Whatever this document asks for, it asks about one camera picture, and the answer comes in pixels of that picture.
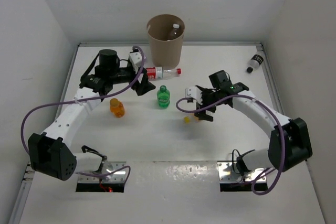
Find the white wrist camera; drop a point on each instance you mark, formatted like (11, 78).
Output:
(135, 59)
(194, 94)

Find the red label clear bottle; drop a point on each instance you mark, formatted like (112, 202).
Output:
(158, 73)

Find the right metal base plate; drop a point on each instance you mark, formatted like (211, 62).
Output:
(228, 176)

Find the black label clear bottle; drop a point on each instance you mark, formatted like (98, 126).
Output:
(255, 62)

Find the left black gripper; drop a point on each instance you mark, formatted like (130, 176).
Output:
(140, 88)

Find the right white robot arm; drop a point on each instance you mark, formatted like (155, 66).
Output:
(289, 138)

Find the clear bottle yellow cap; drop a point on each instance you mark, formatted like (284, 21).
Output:
(190, 119)

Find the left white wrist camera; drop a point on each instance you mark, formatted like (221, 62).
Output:
(135, 59)

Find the orange juice bottle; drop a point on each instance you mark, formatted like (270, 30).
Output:
(117, 108)

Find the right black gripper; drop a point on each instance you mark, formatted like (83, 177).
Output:
(201, 115)

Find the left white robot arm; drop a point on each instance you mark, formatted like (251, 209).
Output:
(50, 151)

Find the green plastic bottle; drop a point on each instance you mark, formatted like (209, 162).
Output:
(163, 97)

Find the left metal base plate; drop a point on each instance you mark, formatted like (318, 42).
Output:
(111, 173)

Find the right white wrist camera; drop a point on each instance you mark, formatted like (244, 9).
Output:
(194, 94)

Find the metal base plate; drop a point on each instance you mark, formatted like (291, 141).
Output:
(111, 173)
(228, 176)

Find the brown plastic bin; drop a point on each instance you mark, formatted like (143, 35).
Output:
(164, 53)

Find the blue label clear bottle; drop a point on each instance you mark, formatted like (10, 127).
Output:
(174, 33)

